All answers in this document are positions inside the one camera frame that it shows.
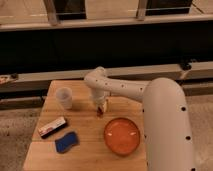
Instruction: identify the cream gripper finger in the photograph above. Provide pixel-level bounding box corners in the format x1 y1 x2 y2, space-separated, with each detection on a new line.
102 101 108 113

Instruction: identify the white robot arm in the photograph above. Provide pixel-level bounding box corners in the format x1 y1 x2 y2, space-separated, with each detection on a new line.
84 67 197 171

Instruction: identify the orange plastic bowl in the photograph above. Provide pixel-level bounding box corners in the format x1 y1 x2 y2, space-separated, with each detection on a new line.
103 118 140 156

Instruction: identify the translucent plastic cup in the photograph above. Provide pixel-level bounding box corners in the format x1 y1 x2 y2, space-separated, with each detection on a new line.
55 87 72 110

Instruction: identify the black red white box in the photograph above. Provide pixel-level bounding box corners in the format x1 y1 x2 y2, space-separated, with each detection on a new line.
38 116 67 139

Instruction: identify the blue sponge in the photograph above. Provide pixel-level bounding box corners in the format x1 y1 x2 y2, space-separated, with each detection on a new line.
55 131 79 153

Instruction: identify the black clamp on rail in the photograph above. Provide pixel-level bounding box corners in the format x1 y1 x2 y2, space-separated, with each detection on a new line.
179 59 197 79

